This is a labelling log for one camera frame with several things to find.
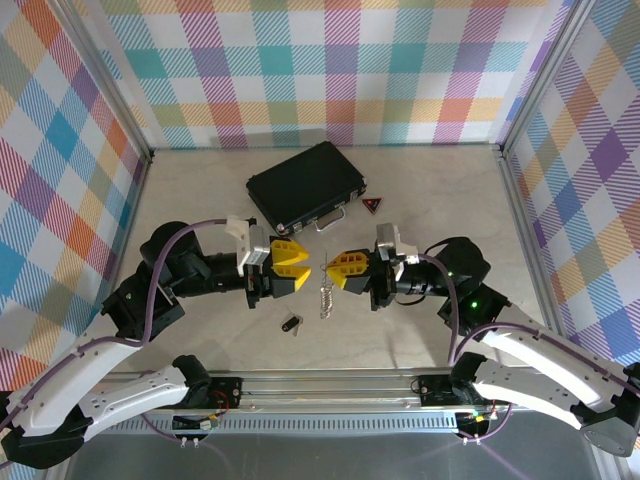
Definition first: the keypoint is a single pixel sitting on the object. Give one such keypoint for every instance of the black fob keys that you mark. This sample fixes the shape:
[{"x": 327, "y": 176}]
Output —
[{"x": 290, "y": 323}]

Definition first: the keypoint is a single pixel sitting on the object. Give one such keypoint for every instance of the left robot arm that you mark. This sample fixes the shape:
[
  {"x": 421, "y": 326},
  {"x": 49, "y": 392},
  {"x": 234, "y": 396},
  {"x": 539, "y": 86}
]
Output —
[{"x": 100, "y": 405}]

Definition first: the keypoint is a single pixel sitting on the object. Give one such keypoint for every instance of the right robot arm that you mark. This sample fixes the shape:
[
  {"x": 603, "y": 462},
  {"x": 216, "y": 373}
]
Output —
[{"x": 525, "y": 395}]

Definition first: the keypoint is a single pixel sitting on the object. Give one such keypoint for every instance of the black red triangle badge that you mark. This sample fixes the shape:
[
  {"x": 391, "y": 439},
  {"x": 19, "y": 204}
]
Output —
[{"x": 372, "y": 205}]

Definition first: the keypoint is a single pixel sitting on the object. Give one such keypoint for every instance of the black briefcase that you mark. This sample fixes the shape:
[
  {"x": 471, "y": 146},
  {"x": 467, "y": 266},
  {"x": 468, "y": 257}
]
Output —
[{"x": 305, "y": 185}]

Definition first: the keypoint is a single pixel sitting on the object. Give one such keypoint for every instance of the small controller board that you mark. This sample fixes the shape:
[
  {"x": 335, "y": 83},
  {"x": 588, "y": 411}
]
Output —
[
  {"x": 475, "y": 420},
  {"x": 197, "y": 424}
]

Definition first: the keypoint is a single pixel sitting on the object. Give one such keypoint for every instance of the grey metal sheet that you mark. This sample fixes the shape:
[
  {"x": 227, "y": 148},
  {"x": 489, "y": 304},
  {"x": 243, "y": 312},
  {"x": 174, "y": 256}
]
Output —
[{"x": 325, "y": 457}]

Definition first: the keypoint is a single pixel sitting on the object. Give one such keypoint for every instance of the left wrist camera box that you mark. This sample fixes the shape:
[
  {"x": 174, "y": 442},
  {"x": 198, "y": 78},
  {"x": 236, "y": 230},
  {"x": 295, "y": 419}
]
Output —
[{"x": 255, "y": 247}]

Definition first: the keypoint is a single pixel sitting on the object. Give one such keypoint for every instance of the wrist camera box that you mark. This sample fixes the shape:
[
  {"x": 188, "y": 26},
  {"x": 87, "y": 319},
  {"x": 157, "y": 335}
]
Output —
[
  {"x": 390, "y": 242},
  {"x": 255, "y": 247}
]

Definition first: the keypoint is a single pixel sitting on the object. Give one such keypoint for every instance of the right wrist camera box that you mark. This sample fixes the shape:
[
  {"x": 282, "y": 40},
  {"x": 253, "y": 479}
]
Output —
[{"x": 390, "y": 242}]

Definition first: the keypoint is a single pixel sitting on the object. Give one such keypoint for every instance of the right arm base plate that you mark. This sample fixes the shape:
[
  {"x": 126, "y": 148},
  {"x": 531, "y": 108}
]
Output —
[{"x": 432, "y": 390}]

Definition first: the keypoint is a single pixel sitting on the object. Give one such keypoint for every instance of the aluminium front rail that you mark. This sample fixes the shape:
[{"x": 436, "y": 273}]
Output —
[{"x": 325, "y": 390}]

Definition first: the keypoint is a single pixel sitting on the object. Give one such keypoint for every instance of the aluminium side rail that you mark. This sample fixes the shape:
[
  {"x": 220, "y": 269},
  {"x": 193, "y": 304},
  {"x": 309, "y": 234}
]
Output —
[
  {"x": 137, "y": 195},
  {"x": 525, "y": 225}
]

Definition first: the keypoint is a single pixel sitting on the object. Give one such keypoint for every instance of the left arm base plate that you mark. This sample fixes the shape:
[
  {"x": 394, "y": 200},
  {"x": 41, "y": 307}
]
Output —
[{"x": 227, "y": 392}]

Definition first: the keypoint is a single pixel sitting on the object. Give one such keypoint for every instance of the aluminium frame post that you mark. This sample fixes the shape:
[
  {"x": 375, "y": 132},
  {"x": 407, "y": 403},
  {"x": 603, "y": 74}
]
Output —
[
  {"x": 115, "y": 85},
  {"x": 544, "y": 75}
]

